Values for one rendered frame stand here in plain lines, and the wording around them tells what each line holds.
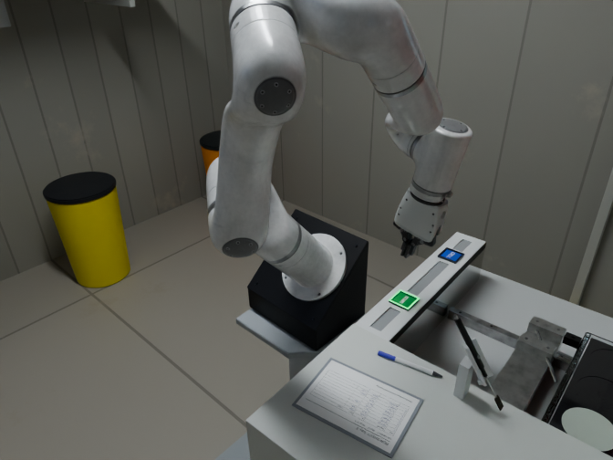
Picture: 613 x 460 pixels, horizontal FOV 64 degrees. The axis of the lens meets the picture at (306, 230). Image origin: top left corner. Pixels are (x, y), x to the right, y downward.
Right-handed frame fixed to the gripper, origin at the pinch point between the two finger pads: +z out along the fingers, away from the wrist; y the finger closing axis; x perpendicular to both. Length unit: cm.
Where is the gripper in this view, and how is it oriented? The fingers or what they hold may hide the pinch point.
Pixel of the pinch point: (408, 247)
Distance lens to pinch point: 116.8
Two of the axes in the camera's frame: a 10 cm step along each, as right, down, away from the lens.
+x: -6.4, 4.0, -6.5
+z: -1.4, 7.8, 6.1
